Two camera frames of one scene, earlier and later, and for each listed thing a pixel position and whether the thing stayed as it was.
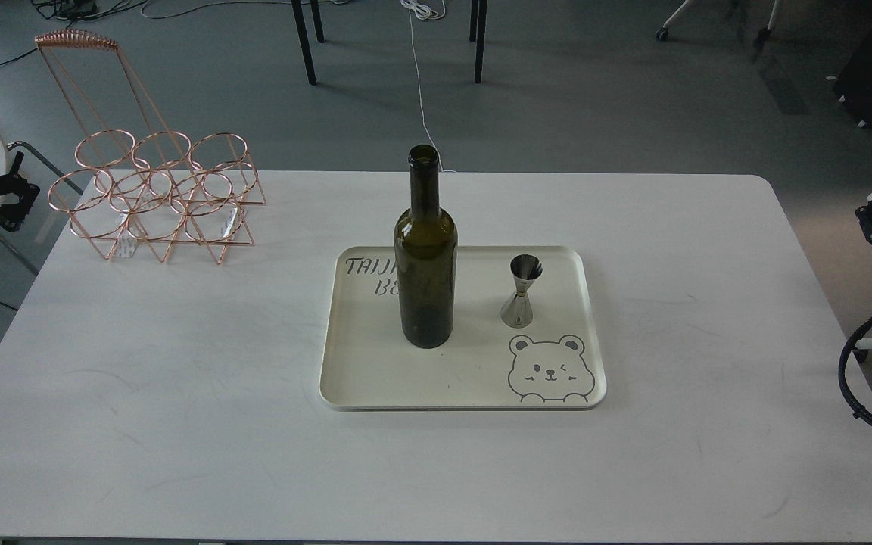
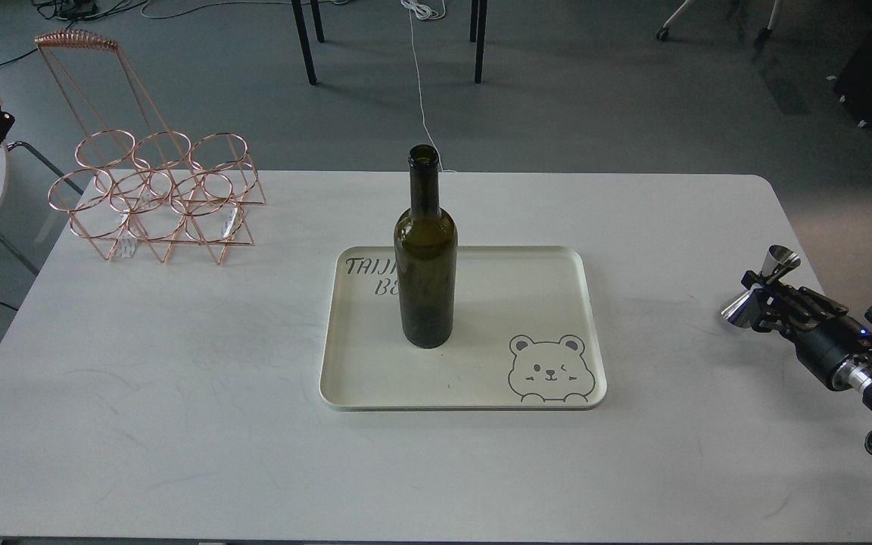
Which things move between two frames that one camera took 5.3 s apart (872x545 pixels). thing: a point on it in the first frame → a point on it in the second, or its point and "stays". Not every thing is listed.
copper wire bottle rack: x=132 y=182 stays
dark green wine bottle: x=425 y=260 stays
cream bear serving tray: x=553 y=362 stays
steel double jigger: x=524 y=269 → x=742 y=310
